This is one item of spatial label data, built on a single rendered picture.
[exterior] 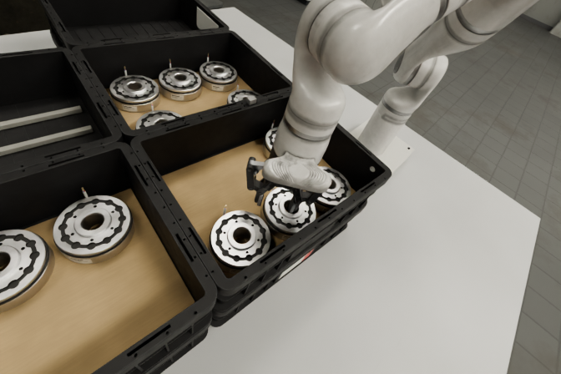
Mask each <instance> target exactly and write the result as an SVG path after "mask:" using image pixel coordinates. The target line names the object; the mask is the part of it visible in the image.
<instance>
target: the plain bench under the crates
mask: <svg viewBox="0 0 561 374"><path fill-rule="evenodd" d="M210 11H212V12H213V13H214V14H215V15H216V16H217V17H218V18H220V19H221V20H222V21H223V22H224V23H226V24H227V25H228V26H229V28H230V30H231V31H234V32H236V33H237V34H238V35H239V36H241V37H242V38H243V39H244V40H245V41H246V42H247V43H248V44H249V45H250V46H251V47H252V48H254V49H255V50H256V51H257V52H258V53H259V54H261V55H262V56H263V57H264V58H265V59H266V60H267V61H269V62H270V63H271V64H272V65H273V66H274V67H276V68H277V69H278V70H279V71H280V72H281V73H283V74H284V75H285V76H286V77H287V78H288V79H289V80H290V81H291V82H292V70H293V58H294V48H293V47H291V46H290V45H289V44H287V43H285V42H284V41H282V40H281V39H279V38H278V37H277V36H276V35H274V34H273V33H271V32H269V31H268V30H267V29H265V28H263V27H262V26H261V25H259V24H258V23H256V22H255V21H254V20H252V19H251V18H249V17H247V16H246V15H244V14H243V13H242V12H241V11H239V10H238V9H236V8H221V9H214V10H210ZM45 48H56V45H55V44H54V42H53V39H52V37H51V34H50V30H43V31H37V32H29V33H16V34H9V35H2V36H0V53H13V52H21V51H29V50H37V49H45ZM341 87H342V90H343V92H344V94H345V96H346V106H345V108H344V111H343V113H342V115H341V117H340V119H339V121H338V123H339V124H340V125H341V126H342V127H343V128H344V129H346V130H347V131H348V132H349V133H350V132H351V131H352V130H354V129H356V128H357V127H358V126H360V125H361V124H363V123H364V122H365V121H367V120H368V119H369V118H370V117H371V116H372V115H373V113H374V111H375V110H376V108H377V106H376V105H375V104H374V103H373V102H371V101H370V100H368V99H366V98H365V97H363V96H362V95H361V94H359V93H358V92H357V91H355V90H354V89H352V88H351V87H349V86H348V85H343V84H341ZM396 136H397V137H398V138H399V139H401V140H402V141H404V142H405V143H406V144H408V145H410V146H411V147H412V148H414V149H415V150H414V151H413V152H412V153H411V154H410V156H409V157H408V158H407V159H406V160H405V161H404V162H403V163H402V164H401V165H400V166H399V167H398V168H397V170H396V171H395V172H394V173H393V174H392V177H391V178H390V179H389V180H388V181H387V182H386V183H385V184H384V185H383V186H382V187H380V188H379V189H378V190H376V192H375V193H374V194H373V195H371V196H370V197H369V198H368V199H367V204H366V207H365V208H364V209H363V210H362V212H361V213H359V214H358V215H357V216H355V217H354V218H353V219H352V220H351V221H349V222H348V223H347V228H346V229H345V230H343V231H342V232H341V233H340V234H339V235H337V236H336V237H335V238H334V239H332V240H331V241H330V242H328V243H327V244H326V245H324V246H323V247H322V248H320V249H319V250H318V251H317V252H316V253H315V254H313V255H312V256H310V257H309V258H308V259H307V260H305V261H304V262H303V263H301V264H300V265H298V266H297V267H296V268H295V269H294V270H293V271H291V272H290V273H289V274H288V275H286V276H285V277H284V278H282V279H281V280H279V281H278V282H277V283H276V284H274V285H273V286H272V287H271V288H270V289H269V290H267V291H266V292H265V293H263V294H262V295H261V296H259V297H258V298H257V299H255V300H254V301H252V302H251V303H250V304H249V305H248V306H247V307H246V308H244V309H243V310H242V311H240V312H239V313H238V314H236V315H235V316H233V317H232V318H231V319H230V320H228V321H227V322H226V323H225V324H224V325H223V326H220V327H213V326H209V328H208V329H209V330H208V334H207V336H206V338H205V339H204V340H203V341H202V342H201V343H200V344H198V345H197V346H195V347H194V348H193V349H192V350H190V351H189V352H187V353H186V354H185V355H184V356H182V357H181V358H180V359H179V360H178V361H176V362H175V363H174V364H173V365H171V366H170V367H168V368H167V369H166V370H165V371H163V372H162V373H161V374H507V370H508V363H509V359H510V356H511V351H512V348H513V341H514V337H515V332H516V329H517V324H518V318H519V314H520V310H521V306H522V302H523V295H524V291H525V287H526V283H527V279H528V272H529V268H530V264H531V260H532V256H533V249H534V245H535V241H536V237H537V233H538V227H539V222H540V218H539V217H537V216H536V215H535V214H533V213H532V212H530V211H529V210H527V209H526V208H524V207H523V206H521V205H520V204H519V203H518V202H516V201H515V200H513V199H511V198H510V197H508V196H507V195H505V194H504V193H503V192H502V191H500V190H498V189H497V188H495V187H494V186H493V185H491V184H489V183H488V182H487V181H486V180H484V179H482V178H481V177H480V176H478V175H477V174H475V173H473V172H472V171H471V170H470V169H468V168H467V167H465V166H464V165H462V164H460V163H459V162H458V161H456V160H455V159H454V158H452V157H451V156H449V155H448V154H446V153H445V152H443V151H442V150H440V149H439V148H438V147H436V146H435V145H434V144H432V143H430V142H429V141H427V140H426V139H424V138H423V137H422V136H421V135H419V134H417V133H416V132H414V131H413V130H411V129H410V128H408V127H407V126H406V125H405V124H404V125H403V127H402V128H401V130H400V131H399V132H398V134H397V135H396Z"/></svg>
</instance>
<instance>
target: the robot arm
mask: <svg viewBox="0 0 561 374"><path fill-rule="evenodd" d="M381 1H382V8H379V9H377V10H374V11H373V10H372V9H371V8H369V7H368V6H367V5H366V4H365V3H363V2H362V1H361V0H311V1H310V2H309V4H308V5H307V6H306V9H305V10H304V12H303V13H302V15H301V19H300V21H299V24H298V27H297V31H296V40H295V47H294V58H293V70H292V90H291V95H290V97H289V100H288V103H287V106H286V111H285V113H284V116H283V119H282V120H281V122H280V124H279V127H278V129H277V132H276V135H275V140H274V143H273V145H272V148H271V151H270V156H269V158H268V159H266V160H265V162H260V161H256V159H255V157H249V160H248V163H247V166H246V181H247V189H248V190H255V191H256V193H255V202H256V203H257V205H258V206H260V205H261V202H262V200H263V197H264V193H265V192H266V191H270V190H272V189H273V188H274V187H278V188H284V189H286V190H291V191H293V197H292V199H291V202H290V203H289V209H288V213H291V214H292V212H293V211H297V209H298V207H299V205H300V204H301V203H302V202H306V203H307V204H308V205H311V204H313V203H314V202H315V201H316V200H317V199H318V198H319V197H320V196H321V195H322V194H323V193H325V192H327V190H328V188H329V187H330V185H331V176H330V175H329V174H328V173H327V172H326V171H324V170H323V169H321V168H320V167H319V166H318V164H319V163H320V161H321V158H322V156H323V154H324V153H325V152H326V148H327V146H328V144H329V142H330V138H331V135H332V133H333V131H334V129H335V127H336V125H337V123H338V121H339V119H340V117H341V115H342V113H343V111H344V108H345V106H346V96H345V94H344V92H343V90H342V87H341V84H343V85H356V84H360V83H365V82H367V81H369V80H371V79H373V78H375V77H376V76H377V75H378V74H380V73H381V72H382V71H383V70H384V69H385V68H386V67H387V66H388V65H389V64H390V63H391V62H392V61H393V60H394V59H395V58H396V56H397V55H398V54H399V53H400V52H401V51H402V50H403V49H404V48H407V46H408V45H409V44H410V43H411V42H412V41H413V40H414V39H415V38H416V37H417V36H418V35H419V34H420V33H421V32H422V31H423V30H424V29H425V28H427V27H428V26H430V25H431V24H432V26H431V27H430V28H429V29H428V30H427V31H426V32H425V33H424V34H423V35H422V36H420V37H419V38H418V39H417V40H416V41H414V42H413V43H412V44H411V45H410V46H409V47H408V48H407V49H406V50H405V51H404V52H403V53H402V54H401V55H400V57H399V59H398V60H397V61H396V64H395V66H394V69H393V77H394V79H395V80H396V81H397V82H398V83H402V84H404V85H406V87H394V88H390V89H388V90H387V91H386V92H385V94H384V96H383V98H382V100H381V101H380V103H379V104H378V105H377V108H376V110H375V111H374V113H373V115H372V116H371V118H370V119H369V121H368V123H367V124H366V127H365V128H364V129H363V130H362V132H361V135H360V136H359V138H358V141H360V142H361V143H362V144H363V145H364V146H365V147H366V148H368V149H369V150H370V151H371V152H372V153H373V154H374V155H375V156H379V155H381V154H383V152H384V151H385V150H386V148H387V147H388V145H389V144H390V143H391V142H392V141H393V139H394V138H395V137H396V135H397V134H398V132H399V131H400V130H401V128H402V127H403V125H404V124H405V123H406V122H407V120H408V119H409V118H410V116H411V115H412V113H413V112H414V111H415V110H416V109H417V108H418V107H419V106H420V105H421V104H422V102H423V101H424V100H425V98H426V97H427V96H428V95H429V94H430V93H431V92H432V91H433V90H434V88H435V87H436V86H437V85H438V83H439V82H440V81H441V79H442V77H443V75H444V74H445V73H446V71H447V66H448V59H447V57H446V56H445V55H448V54H452V53H459V52H462V51H466V50H469V49H471V48H475V47H477V46H478V45H480V44H482V43H484V42H485V41H487V40H488V39H490V38H491V37H492V36H493V35H494V34H496V33H498V32H499V31H500V30H502V29H503V28H505V27H506V26H507V25H508V24H510V23H511V22H512V21H513V20H514V19H515V18H517V17H518V16H520V15H521V14H522V13H524V12H525V11H526V10H528V9H529V8H530V7H532V6H533V5H534V4H535V3H536V2H538V1H539V0H381ZM260 170H262V172H261V174H262V176H263V178H262V179H261V180H260V181H259V180H257V179H256V174H258V173H259V172H260ZM303 190H307V191H306V192H303Z"/></svg>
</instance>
